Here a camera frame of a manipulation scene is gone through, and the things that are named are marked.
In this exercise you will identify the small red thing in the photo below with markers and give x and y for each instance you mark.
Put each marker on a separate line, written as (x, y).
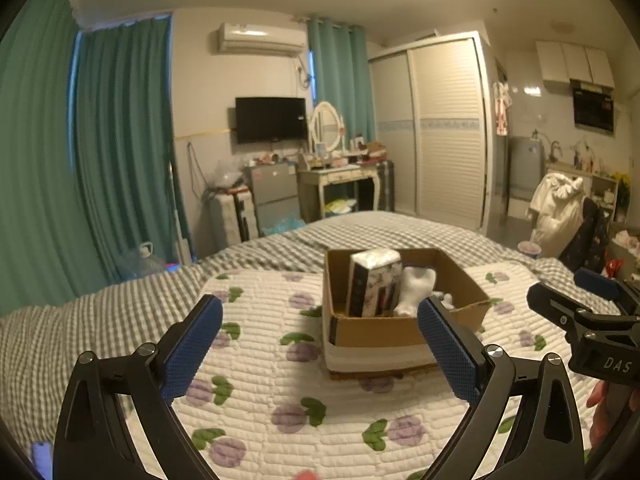
(306, 475)

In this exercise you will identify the white dressing table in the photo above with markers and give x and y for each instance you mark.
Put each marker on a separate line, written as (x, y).
(335, 176)

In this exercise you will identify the white air conditioner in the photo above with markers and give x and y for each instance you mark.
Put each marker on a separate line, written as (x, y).
(260, 39)

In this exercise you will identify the clear water jug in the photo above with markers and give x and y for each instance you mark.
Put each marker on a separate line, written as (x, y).
(145, 262)

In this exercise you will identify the small open cardboard box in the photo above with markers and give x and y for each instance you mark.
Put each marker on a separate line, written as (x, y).
(376, 150)

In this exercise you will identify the wide teal curtain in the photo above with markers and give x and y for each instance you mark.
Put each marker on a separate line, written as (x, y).
(35, 160)

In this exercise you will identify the clear plastic bag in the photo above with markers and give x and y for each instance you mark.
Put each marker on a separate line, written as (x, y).
(227, 175)

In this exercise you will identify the white wall cabinets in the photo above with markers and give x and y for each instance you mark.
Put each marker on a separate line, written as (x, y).
(570, 62)

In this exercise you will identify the blue phone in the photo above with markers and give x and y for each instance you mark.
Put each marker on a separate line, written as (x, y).
(42, 460)

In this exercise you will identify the narrow teal curtain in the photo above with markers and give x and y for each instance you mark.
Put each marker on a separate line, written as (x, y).
(340, 75)

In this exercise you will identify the red bag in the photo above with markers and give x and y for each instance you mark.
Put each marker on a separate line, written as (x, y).
(614, 267)

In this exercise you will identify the yellow bag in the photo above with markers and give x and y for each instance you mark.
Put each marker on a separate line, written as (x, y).
(340, 207)

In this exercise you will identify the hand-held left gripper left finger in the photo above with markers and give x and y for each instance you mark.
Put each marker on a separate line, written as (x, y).
(195, 345)

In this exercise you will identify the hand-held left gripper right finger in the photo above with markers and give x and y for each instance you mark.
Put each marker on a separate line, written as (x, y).
(447, 350)

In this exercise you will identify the chair with dark floral cloth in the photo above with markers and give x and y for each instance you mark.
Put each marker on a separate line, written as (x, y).
(590, 240)

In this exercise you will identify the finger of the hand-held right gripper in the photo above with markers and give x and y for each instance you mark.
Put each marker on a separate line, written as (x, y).
(550, 302)
(597, 278)

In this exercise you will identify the black television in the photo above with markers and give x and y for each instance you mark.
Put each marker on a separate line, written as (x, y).
(270, 120)

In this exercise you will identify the white plush toy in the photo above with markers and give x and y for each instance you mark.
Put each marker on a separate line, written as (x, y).
(445, 301)

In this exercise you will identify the white slatted wardrobe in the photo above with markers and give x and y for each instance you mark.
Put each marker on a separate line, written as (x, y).
(445, 135)

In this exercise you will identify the floral quilted mat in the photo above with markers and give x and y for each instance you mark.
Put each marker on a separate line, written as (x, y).
(280, 320)

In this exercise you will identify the kitchen counter shelf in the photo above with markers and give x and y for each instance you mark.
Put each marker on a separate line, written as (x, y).
(605, 190)

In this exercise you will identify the hanging pink towel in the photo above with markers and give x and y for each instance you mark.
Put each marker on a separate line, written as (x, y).
(501, 115)

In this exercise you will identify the white sock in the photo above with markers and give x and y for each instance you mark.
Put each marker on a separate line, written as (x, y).
(415, 285)

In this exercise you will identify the blue plastic bag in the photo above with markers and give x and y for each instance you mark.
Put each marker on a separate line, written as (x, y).
(285, 225)

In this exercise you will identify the white suitcase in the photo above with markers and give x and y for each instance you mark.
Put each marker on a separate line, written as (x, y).
(227, 220)

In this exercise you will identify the black range hood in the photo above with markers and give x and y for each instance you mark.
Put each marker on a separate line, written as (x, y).
(592, 107)

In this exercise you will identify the silver mini fridge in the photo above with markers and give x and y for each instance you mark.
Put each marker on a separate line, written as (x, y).
(270, 190)

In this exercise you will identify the black and white tissue pack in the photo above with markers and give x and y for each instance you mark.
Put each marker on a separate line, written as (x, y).
(375, 285)

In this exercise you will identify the oval vanity mirror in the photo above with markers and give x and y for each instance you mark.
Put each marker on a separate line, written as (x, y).
(325, 127)

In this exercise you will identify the person's right hand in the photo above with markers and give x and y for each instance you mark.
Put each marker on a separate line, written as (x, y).
(600, 395)

